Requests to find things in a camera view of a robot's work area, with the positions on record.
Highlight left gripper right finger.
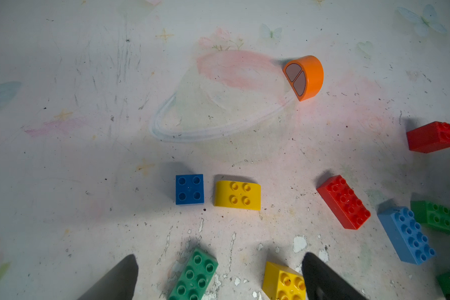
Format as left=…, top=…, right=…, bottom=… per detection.
left=302, top=252, right=366, bottom=300

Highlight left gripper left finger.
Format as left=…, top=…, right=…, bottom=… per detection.
left=79, top=254, right=139, bottom=300

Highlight light blue long lego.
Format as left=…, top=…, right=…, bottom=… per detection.
left=377, top=207, right=436, bottom=265

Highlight green long lego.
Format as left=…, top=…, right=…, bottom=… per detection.
left=411, top=201, right=450, bottom=235
left=168, top=247, right=218, bottom=300

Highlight red small lego brick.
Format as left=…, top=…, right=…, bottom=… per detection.
left=406, top=121, right=450, bottom=153

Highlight yellow square lego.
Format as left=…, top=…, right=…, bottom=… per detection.
left=262, top=261, right=306, bottom=300

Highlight red long lego brick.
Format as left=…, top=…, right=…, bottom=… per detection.
left=317, top=175, right=371, bottom=230

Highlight dark blue square lego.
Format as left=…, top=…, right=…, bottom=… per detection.
left=176, top=174, right=205, bottom=206

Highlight yellow curved lego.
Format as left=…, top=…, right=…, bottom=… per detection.
left=214, top=181, right=261, bottom=211

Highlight orange half-round lego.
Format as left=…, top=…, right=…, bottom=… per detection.
left=282, top=56, right=325, bottom=101

